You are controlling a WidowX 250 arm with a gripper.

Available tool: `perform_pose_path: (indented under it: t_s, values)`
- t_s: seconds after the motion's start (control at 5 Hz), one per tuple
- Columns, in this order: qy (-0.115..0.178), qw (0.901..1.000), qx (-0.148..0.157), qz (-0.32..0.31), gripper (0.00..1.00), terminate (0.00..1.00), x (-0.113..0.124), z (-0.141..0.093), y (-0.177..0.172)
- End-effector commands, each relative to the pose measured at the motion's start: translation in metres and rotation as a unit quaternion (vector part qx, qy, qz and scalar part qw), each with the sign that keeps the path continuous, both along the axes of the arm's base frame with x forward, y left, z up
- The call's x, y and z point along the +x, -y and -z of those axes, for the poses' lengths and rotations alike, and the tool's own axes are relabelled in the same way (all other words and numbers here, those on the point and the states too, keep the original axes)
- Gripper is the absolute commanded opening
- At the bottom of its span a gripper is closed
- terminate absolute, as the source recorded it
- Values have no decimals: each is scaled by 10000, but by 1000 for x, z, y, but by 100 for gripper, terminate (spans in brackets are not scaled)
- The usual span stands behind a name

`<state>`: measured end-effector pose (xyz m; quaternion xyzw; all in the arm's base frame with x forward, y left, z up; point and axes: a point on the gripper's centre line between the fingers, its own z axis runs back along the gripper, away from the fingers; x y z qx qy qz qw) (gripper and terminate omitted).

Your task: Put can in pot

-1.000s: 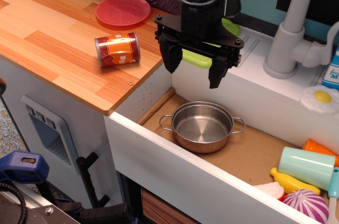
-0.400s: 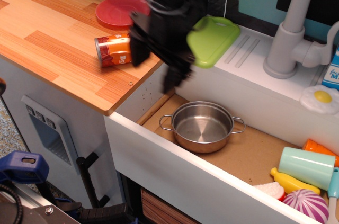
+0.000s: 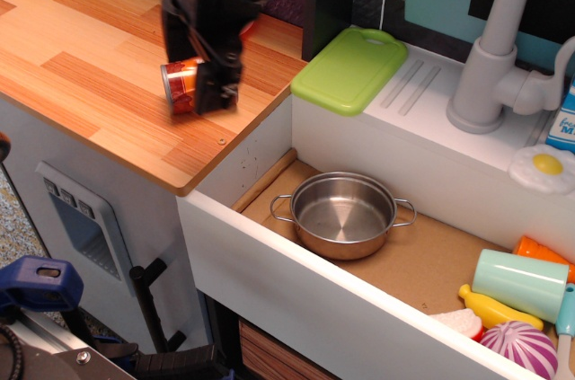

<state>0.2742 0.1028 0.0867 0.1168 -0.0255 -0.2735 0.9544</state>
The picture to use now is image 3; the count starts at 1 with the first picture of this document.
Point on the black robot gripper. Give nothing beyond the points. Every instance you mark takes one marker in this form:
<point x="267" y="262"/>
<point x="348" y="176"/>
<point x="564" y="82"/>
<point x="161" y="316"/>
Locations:
<point x="208" y="31"/>

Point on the orange and brown toy can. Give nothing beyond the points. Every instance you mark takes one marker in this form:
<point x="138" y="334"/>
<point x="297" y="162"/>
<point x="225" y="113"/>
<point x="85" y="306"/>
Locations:
<point x="180" y="82"/>

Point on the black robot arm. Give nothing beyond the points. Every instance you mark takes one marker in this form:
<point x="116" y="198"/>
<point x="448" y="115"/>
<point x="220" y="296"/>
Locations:
<point x="203" y="43"/>

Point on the stainless steel pot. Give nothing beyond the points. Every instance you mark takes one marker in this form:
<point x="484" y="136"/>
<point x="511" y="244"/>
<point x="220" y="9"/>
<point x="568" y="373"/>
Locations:
<point x="342" y="216"/>

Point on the red plastic plate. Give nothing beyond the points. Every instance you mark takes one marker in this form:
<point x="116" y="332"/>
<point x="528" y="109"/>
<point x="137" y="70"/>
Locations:
<point x="246" y="30"/>

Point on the green plastic cutting board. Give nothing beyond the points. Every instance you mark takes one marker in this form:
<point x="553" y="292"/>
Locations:
<point x="350" y="71"/>

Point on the grey oven control panel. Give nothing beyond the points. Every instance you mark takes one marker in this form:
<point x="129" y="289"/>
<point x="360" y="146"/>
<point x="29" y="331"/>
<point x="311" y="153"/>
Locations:
<point x="86" y="230"/>

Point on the blue clamp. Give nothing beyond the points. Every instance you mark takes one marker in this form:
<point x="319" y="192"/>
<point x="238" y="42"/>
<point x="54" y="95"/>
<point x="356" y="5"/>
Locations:
<point x="40" y="284"/>

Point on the grey toy faucet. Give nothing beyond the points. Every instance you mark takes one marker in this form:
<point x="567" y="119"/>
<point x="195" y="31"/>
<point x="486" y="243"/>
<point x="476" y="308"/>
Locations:
<point x="491" y="81"/>

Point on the toy fried egg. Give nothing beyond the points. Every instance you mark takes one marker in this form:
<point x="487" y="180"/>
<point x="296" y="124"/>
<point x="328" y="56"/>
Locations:
<point x="544" y="169"/>

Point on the white toy bread slice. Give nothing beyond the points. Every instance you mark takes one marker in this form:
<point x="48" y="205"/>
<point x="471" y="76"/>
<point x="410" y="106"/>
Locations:
<point x="464" y="321"/>

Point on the blue toy milk carton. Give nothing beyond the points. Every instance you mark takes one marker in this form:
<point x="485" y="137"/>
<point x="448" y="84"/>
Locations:
<point x="561" y="134"/>

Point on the orange plastic cup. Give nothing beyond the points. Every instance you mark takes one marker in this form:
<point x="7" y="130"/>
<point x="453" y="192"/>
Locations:
<point x="530" y="248"/>

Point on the yellow toy banana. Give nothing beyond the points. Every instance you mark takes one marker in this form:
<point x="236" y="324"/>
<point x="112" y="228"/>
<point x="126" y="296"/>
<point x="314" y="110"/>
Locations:
<point x="493" y="312"/>

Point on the mint green plastic cup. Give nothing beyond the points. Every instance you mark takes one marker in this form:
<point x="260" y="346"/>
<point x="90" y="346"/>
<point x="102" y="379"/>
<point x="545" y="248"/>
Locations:
<point x="529" y="285"/>

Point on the purple toy onion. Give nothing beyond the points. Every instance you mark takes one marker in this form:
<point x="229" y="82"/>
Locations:
<point x="524" y="345"/>

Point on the light blue toy spatula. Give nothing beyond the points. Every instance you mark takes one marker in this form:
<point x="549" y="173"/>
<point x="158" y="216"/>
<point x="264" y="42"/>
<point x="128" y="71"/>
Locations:
<point x="564" y="327"/>

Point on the black oven door handle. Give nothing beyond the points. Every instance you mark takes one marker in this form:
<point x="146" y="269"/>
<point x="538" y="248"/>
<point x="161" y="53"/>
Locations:
<point x="142" y="278"/>

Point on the aluminium frame with bracket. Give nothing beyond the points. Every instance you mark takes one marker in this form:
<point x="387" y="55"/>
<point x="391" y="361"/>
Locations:
<point x="34" y="347"/>

